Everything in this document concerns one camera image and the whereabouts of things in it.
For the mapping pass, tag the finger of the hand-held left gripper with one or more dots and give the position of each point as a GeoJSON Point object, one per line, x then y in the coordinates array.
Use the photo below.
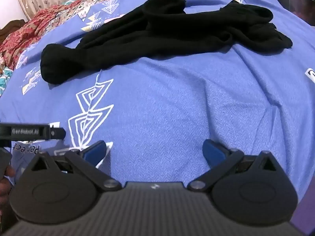
{"type": "Point", "coordinates": [57, 133]}

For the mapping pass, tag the dark table with teal rim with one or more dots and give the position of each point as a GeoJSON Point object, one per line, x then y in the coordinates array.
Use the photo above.
{"type": "Point", "coordinates": [295, 0]}

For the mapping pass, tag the teal patterned cloth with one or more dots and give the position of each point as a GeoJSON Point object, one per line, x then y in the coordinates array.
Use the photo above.
{"type": "Point", "coordinates": [5, 78]}

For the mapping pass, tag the person's left hand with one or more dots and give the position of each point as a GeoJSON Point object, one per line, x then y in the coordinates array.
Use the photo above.
{"type": "Point", "coordinates": [6, 189]}

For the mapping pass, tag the red patterned patchwork blanket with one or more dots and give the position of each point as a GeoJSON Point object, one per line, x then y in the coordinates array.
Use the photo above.
{"type": "Point", "coordinates": [24, 34]}

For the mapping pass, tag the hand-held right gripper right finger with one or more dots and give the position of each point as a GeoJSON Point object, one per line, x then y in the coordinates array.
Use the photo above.
{"type": "Point", "coordinates": [213, 151]}

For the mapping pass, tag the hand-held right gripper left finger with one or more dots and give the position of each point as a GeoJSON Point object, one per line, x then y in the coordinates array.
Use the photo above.
{"type": "Point", "coordinates": [96, 150]}

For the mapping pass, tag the blue printed bedsheet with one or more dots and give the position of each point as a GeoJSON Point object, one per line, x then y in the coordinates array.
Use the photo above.
{"type": "Point", "coordinates": [184, 103]}

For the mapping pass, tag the black pants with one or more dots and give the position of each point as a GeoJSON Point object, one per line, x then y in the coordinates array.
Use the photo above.
{"type": "Point", "coordinates": [172, 29]}

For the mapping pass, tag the dark wooden headboard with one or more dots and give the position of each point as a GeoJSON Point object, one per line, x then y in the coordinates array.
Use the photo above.
{"type": "Point", "coordinates": [9, 28]}

